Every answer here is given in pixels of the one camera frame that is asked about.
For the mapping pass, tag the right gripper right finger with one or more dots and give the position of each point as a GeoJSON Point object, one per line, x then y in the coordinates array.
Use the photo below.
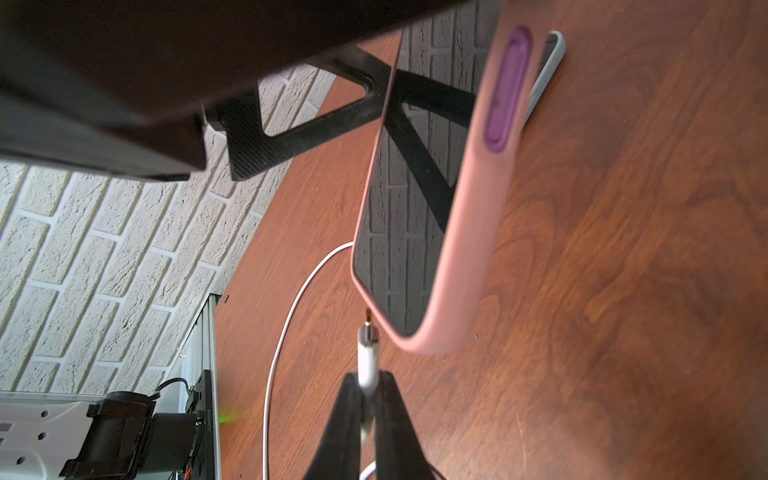
{"type": "Point", "coordinates": [397, 449]}

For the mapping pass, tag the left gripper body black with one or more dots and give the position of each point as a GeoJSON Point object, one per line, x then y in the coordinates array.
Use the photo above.
{"type": "Point", "coordinates": [118, 88]}

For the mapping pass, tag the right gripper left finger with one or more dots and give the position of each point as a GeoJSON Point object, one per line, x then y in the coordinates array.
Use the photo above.
{"type": "Point", "coordinates": [339, 450]}

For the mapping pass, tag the phone with pink case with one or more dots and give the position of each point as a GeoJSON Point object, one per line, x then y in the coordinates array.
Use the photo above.
{"type": "Point", "coordinates": [456, 210]}

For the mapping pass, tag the phone with green case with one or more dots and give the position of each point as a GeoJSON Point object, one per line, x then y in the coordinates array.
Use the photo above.
{"type": "Point", "coordinates": [553, 54]}

